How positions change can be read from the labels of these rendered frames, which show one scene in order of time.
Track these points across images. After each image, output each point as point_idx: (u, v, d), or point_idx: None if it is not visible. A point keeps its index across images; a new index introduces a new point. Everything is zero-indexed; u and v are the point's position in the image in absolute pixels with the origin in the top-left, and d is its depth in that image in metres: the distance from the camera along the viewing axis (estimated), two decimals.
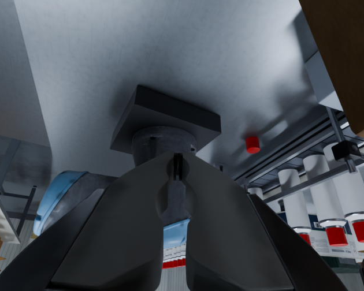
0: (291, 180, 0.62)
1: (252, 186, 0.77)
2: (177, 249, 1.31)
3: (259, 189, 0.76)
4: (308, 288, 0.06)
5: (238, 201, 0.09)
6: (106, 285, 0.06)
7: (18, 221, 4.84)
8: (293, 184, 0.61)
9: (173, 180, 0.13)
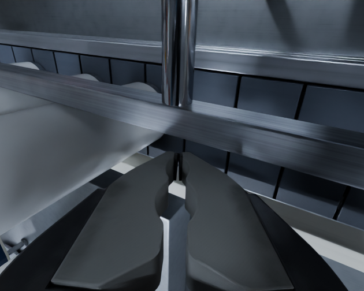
0: None
1: None
2: None
3: None
4: (308, 288, 0.06)
5: (238, 201, 0.09)
6: (106, 285, 0.06)
7: None
8: None
9: (173, 180, 0.13)
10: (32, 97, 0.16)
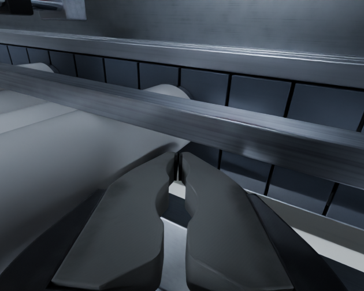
0: None
1: (55, 69, 0.24)
2: None
3: None
4: (308, 288, 0.06)
5: (238, 201, 0.09)
6: (107, 285, 0.06)
7: None
8: None
9: (174, 180, 0.13)
10: (57, 107, 0.15)
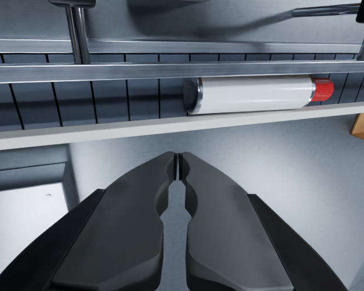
0: None
1: None
2: None
3: None
4: (308, 288, 0.06)
5: (238, 201, 0.09)
6: (106, 285, 0.06)
7: None
8: None
9: (173, 180, 0.13)
10: None
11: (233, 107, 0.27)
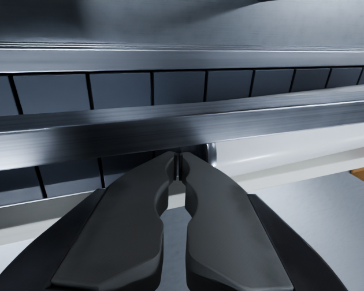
0: None
1: None
2: None
3: None
4: (308, 288, 0.06)
5: (238, 201, 0.09)
6: (106, 285, 0.06)
7: None
8: None
9: (173, 180, 0.13)
10: None
11: (271, 164, 0.15)
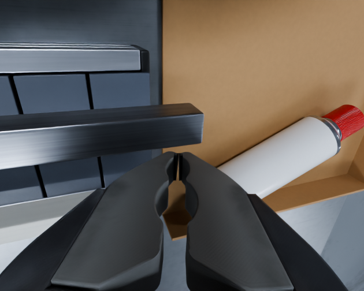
0: None
1: None
2: None
3: None
4: (308, 288, 0.06)
5: (238, 201, 0.09)
6: (106, 285, 0.06)
7: None
8: None
9: (173, 180, 0.13)
10: None
11: (240, 183, 0.23)
